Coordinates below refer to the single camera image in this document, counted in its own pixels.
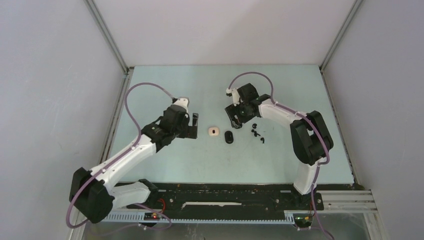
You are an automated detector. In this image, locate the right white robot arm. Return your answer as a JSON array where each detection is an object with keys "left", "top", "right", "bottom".
[{"left": 225, "top": 83, "right": 334, "bottom": 209}]

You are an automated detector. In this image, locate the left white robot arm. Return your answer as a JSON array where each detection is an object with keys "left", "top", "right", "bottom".
[{"left": 69, "top": 103, "right": 199, "bottom": 224}]

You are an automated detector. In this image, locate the black oval charging case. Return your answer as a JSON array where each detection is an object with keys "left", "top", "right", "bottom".
[{"left": 224, "top": 130, "right": 234, "bottom": 144}]

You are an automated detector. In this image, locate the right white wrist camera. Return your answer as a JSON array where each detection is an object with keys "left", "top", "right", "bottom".
[{"left": 226, "top": 88, "right": 241, "bottom": 106}]

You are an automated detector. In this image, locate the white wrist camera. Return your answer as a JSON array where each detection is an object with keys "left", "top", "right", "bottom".
[
  {"left": 172, "top": 97, "right": 190, "bottom": 113},
  {"left": 226, "top": 88, "right": 241, "bottom": 106}
]

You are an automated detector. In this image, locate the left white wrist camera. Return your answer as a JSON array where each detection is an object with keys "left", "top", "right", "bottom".
[{"left": 172, "top": 97, "right": 190, "bottom": 113}]

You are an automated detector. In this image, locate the black mounting base rail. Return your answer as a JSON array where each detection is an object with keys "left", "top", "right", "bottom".
[{"left": 144, "top": 182, "right": 324, "bottom": 220}]

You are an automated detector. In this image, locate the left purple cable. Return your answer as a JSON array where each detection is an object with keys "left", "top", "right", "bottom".
[{"left": 65, "top": 82, "right": 180, "bottom": 231}]

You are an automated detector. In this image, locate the left aluminium frame post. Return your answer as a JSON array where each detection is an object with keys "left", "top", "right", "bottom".
[{"left": 83, "top": 0, "right": 130, "bottom": 74}]

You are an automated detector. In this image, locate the aluminium frame post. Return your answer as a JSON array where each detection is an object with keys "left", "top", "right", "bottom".
[
  {"left": 83, "top": 0, "right": 130, "bottom": 74},
  {"left": 319, "top": 0, "right": 365, "bottom": 73}
]

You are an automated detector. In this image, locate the grey slotted cable duct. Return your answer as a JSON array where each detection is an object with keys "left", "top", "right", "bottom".
[{"left": 101, "top": 211, "right": 295, "bottom": 225}]

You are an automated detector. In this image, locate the right aluminium frame post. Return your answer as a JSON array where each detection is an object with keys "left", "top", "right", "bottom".
[{"left": 319, "top": 0, "right": 365, "bottom": 73}]

